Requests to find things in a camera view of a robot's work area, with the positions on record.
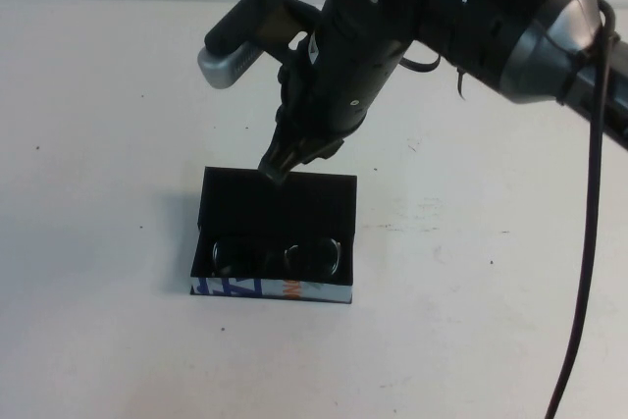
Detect black printed glasses case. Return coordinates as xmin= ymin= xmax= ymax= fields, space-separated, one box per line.
xmin=189 ymin=166 xmax=357 ymax=306

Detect black frame sunglasses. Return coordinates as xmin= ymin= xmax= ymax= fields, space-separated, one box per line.
xmin=211 ymin=236 xmax=343 ymax=279

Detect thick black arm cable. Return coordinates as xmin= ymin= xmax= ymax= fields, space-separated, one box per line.
xmin=544 ymin=0 xmax=622 ymax=419

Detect black flat gripper cable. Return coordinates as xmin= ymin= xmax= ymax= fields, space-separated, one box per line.
xmin=399 ymin=53 xmax=441 ymax=76

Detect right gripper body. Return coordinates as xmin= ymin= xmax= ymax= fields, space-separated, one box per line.
xmin=274 ymin=35 xmax=344 ymax=165

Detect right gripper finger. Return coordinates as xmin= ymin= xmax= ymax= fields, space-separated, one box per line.
xmin=259 ymin=136 xmax=288 ymax=183
xmin=282 ymin=141 xmax=308 ymax=180

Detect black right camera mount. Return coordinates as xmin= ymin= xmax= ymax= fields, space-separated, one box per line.
xmin=259 ymin=0 xmax=325 ymax=50

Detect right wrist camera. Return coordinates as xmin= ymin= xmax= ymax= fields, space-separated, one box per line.
xmin=196 ymin=0 xmax=295 ymax=90

